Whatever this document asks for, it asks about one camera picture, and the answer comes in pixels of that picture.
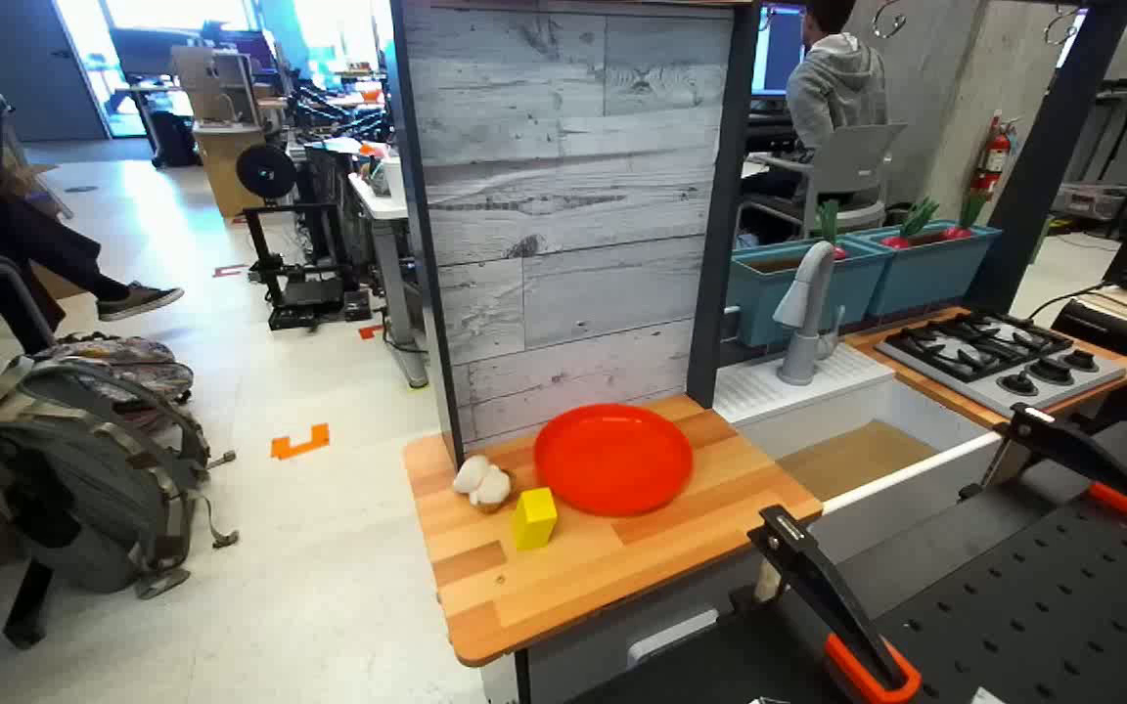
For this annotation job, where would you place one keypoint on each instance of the grey toy faucet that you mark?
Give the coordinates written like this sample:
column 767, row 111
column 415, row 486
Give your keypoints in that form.
column 800, row 312

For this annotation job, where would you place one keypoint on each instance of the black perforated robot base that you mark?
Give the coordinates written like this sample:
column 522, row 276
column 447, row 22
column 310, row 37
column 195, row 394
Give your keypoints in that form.
column 1013, row 598

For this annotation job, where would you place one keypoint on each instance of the white toy sink basin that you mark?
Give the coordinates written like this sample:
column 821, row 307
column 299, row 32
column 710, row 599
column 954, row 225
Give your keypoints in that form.
column 867, row 445

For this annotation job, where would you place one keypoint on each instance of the red plastic plate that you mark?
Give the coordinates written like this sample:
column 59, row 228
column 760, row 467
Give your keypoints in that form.
column 611, row 460

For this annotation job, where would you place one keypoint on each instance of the white toy garlic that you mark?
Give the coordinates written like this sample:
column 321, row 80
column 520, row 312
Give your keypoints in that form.
column 483, row 482

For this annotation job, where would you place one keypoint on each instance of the yellow toy block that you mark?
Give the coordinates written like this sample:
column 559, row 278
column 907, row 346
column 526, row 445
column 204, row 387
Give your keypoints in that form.
column 534, row 517

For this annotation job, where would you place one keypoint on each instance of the grey wood back panel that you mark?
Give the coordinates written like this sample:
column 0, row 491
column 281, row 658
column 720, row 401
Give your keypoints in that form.
column 568, row 168

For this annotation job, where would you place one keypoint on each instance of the blue planter bin left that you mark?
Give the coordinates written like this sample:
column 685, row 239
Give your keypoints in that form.
column 758, row 282

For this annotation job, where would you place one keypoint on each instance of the blue planter bin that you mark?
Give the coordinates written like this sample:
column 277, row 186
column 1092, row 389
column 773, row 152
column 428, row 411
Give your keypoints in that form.
column 758, row 282
column 925, row 276

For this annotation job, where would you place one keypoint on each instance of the orange floor tape marker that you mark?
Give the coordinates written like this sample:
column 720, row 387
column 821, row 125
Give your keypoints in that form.
column 287, row 447

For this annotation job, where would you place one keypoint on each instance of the grey office chair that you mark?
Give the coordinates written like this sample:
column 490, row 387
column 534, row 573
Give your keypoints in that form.
column 846, row 170

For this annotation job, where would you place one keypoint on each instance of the black orange clamp front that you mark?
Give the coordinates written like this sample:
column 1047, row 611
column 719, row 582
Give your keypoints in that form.
column 854, row 653

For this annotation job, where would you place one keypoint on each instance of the black orange clamp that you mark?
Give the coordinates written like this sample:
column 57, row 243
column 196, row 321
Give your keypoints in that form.
column 1064, row 445
column 854, row 653

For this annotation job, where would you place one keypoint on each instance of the blue planter bin right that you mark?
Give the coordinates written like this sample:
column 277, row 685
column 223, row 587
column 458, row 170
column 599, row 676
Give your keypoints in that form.
column 925, row 276

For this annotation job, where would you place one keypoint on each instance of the person in grey hoodie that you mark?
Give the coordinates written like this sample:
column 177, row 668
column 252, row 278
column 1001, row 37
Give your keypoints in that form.
column 838, row 80

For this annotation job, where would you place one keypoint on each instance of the computer monitor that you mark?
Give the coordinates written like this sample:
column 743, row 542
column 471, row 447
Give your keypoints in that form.
column 777, row 48

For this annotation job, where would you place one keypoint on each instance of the toy stove top burners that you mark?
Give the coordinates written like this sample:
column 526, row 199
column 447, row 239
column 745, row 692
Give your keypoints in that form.
column 1001, row 363

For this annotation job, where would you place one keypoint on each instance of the black orange clamp right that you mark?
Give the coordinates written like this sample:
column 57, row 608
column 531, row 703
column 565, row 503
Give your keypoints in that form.
column 1064, row 445

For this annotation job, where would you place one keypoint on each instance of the red fire extinguisher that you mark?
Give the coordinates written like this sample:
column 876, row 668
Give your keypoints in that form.
column 987, row 170

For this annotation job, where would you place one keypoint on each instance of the grey backpack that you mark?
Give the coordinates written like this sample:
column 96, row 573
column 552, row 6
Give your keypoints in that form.
column 105, row 462

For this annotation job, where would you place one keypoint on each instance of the seated person legs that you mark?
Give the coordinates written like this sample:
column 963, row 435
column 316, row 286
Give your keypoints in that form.
column 36, row 239

